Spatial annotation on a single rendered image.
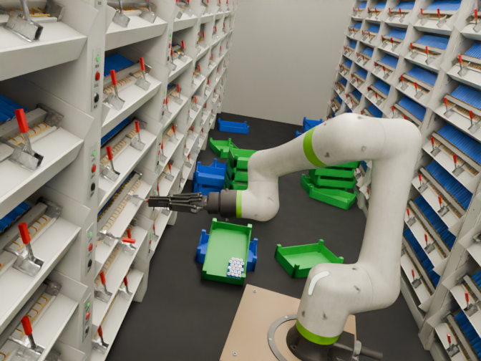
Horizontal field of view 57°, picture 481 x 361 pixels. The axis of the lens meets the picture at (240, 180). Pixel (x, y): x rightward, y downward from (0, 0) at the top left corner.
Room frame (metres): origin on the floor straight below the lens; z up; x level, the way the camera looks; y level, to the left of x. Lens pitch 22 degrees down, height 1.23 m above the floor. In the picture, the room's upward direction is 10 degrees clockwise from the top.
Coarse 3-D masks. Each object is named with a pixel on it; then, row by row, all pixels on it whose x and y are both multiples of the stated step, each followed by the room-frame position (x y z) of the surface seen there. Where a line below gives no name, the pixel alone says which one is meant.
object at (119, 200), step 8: (136, 176) 1.46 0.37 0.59; (128, 184) 1.38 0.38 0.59; (128, 192) 1.35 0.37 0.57; (120, 200) 1.26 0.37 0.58; (112, 208) 1.19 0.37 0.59; (120, 208) 1.24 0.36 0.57; (104, 216) 1.13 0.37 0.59; (112, 216) 1.17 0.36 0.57; (104, 224) 1.10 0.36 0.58; (96, 240) 1.03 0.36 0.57
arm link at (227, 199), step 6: (222, 192) 1.32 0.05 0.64; (228, 192) 1.32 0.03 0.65; (234, 192) 1.32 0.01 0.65; (222, 198) 1.30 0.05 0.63; (228, 198) 1.30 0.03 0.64; (234, 198) 1.30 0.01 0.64; (222, 204) 1.29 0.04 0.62; (228, 204) 1.29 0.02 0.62; (234, 204) 1.29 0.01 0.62; (222, 210) 1.29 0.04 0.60; (228, 210) 1.29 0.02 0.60; (234, 210) 1.29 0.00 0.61; (222, 216) 1.30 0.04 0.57; (228, 216) 1.30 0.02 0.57; (234, 216) 1.30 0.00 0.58
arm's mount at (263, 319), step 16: (256, 288) 1.21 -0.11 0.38; (240, 304) 1.11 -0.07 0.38; (256, 304) 1.13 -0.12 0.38; (272, 304) 1.14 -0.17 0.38; (288, 304) 1.16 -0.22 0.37; (240, 320) 1.04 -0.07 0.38; (256, 320) 1.05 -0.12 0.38; (272, 320) 1.07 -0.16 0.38; (288, 320) 1.08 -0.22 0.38; (352, 320) 1.15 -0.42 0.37; (240, 336) 0.97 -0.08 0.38; (256, 336) 0.99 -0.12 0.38; (272, 336) 1.00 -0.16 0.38; (224, 352) 0.90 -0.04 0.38; (240, 352) 0.91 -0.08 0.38; (256, 352) 0.92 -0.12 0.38; (272, 352) 0.93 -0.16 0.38; (288, 352) 0.95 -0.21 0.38
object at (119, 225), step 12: (144, 168) 1.51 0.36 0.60; (144, 180) 1.51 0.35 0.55; (120, 192) 1.35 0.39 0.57; (132, 192) 1.39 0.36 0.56; (144, 192) 1.43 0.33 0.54; (132, 204) 1.31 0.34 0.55; (120, 216) 1.21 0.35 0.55; (132, 216) 1.25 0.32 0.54; (108, 228) 1.12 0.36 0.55; (120, 228) 1.15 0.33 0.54; (96, 252) 1.00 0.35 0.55; (108, 252) 1.02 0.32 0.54; (96, 264) 0.90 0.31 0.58; (96, 276) 0.96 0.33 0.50
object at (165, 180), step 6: (174, 156) 2.21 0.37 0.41; (168, 162) 2.19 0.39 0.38; (174, 162) 2.21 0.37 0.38; (180, 162) 2.21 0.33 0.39; (168, 168) 2.13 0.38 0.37; (174, 168) 2.18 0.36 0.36; (162, 174) 2.04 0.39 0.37; (168, 174) 2.02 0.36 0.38; (174, 174) 2.11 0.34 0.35; (162, 180) 1.98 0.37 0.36; (168, 180) 2.01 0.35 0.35; (162, 186) 1.92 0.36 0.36; (168, 186) 1.95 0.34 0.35; (162, 192) 1.87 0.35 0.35; (156, 210) 1.60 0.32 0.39
